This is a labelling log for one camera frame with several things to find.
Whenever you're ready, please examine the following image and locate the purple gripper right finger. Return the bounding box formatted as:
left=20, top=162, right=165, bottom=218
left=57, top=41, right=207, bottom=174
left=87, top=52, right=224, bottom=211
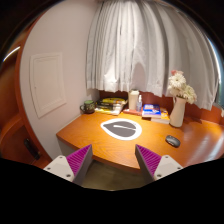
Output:
left=135, top=145, right=182, bottom=183

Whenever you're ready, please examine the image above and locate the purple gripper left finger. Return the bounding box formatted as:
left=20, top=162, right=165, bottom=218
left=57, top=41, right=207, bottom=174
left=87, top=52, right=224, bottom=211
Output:
left=44, top=145, right=93, bottom=186

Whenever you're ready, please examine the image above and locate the grey computer mouse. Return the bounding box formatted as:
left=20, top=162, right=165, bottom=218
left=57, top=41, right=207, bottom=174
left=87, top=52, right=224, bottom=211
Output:
left=165, top=135, right=180, bottom=148

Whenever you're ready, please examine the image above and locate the leaf-pattern round mouse pad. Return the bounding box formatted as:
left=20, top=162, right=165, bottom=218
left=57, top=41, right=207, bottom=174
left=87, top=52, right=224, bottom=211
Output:
left=100, top=118, right=142, bottom=141

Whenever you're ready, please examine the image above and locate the white ceramic vase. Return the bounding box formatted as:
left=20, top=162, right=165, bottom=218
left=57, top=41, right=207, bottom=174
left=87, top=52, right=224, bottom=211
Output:
left=170, top=97, right=186, bottom=127

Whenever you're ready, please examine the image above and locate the blue and white box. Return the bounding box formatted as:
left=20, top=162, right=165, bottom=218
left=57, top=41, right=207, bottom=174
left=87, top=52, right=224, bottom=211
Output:
left=142, top=104, right=161, bottom=118

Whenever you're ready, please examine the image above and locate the dark green mug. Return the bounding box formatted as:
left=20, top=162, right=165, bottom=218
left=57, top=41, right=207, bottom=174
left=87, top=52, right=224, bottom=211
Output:
left=80, top=100, right=95, bottom=114

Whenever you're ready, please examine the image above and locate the small clear spray bottle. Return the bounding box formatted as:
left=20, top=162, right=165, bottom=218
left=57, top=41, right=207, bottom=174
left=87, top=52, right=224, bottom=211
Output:
left=136, top=95, right=142, bottom=112

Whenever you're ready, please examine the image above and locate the stack of books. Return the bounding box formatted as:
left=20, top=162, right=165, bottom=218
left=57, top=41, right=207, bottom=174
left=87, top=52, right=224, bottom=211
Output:
left=95, top=98, right=127, bottom=116

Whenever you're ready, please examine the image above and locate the white plastic jar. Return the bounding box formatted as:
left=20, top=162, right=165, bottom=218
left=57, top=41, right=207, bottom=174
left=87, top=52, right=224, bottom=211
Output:
left=128, top=89, right=139, bottom=110

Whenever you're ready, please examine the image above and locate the white curtain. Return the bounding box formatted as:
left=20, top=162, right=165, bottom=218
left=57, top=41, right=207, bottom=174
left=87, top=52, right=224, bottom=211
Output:
left=86, top=0, right=219, bottom=110

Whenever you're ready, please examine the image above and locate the wooden door with handle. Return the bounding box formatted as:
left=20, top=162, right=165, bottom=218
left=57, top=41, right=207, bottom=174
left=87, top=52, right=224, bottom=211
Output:
left=0, top=49, right=51, bottom=168

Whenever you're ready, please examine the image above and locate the white wall access panel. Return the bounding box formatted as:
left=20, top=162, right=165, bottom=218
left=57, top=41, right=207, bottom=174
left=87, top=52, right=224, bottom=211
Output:
left=30, top=53, right=66, bottom=118

